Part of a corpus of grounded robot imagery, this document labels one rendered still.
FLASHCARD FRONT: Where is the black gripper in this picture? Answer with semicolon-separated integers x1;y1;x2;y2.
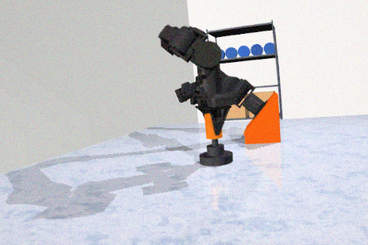
190;69;238;136

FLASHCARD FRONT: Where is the black stepped round pedestal with short shaft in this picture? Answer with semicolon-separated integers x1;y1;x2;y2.
200;139;234;166

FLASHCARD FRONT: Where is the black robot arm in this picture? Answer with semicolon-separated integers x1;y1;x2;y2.
159;25;267;119

